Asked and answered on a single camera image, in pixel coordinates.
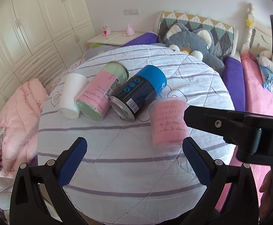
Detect pink plastic cup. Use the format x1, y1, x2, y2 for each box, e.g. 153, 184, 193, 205
149, 97, 189, 152

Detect white paper cup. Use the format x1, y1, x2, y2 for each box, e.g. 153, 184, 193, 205
58, 73, 90, 119

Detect person's right hand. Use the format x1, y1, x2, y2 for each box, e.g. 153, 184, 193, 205
259, 169, 273, 222

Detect pink fleece blanket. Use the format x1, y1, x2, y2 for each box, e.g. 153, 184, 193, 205
215, 52, 273, 214

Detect purple bed bumper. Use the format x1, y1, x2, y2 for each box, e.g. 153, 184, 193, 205
121, 33, 246, 112

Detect pink folded quilt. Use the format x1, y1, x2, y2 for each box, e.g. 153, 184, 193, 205
0, 78, 49, 178

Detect grey cat plush toy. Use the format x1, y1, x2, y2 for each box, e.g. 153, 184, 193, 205
162, 23, 225, 76

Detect black blue tin can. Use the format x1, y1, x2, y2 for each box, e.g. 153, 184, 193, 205
110, 65, 167, 121

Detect diamond patterned quilted cushion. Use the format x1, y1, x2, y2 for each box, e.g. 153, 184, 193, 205
154, 11, 238, 60

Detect striped white quilt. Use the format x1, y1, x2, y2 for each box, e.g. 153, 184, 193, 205
37, 45, 234, 224

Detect cream bed headboard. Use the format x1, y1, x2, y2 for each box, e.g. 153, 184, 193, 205
240, 3, 272, 56

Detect yellow star decoration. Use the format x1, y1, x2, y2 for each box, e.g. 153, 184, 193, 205
245, 18, 254, 28

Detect pink green tin can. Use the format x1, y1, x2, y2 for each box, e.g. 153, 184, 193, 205
76, 61, 129, 120

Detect cream bedside table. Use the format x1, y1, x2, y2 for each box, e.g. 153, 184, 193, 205
87, 31, 144, 46

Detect grey flower pillow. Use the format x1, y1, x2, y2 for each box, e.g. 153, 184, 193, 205
82, 43, 119, 60

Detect pink white rabbit figurine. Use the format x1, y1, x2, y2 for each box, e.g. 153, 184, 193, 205
102, 26, 111, 37

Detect cream wardrobe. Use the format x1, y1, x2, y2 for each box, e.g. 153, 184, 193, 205
0, 0, 96, 111

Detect white wall socket panel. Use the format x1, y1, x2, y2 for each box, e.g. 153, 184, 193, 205
123, 9, 140, 16

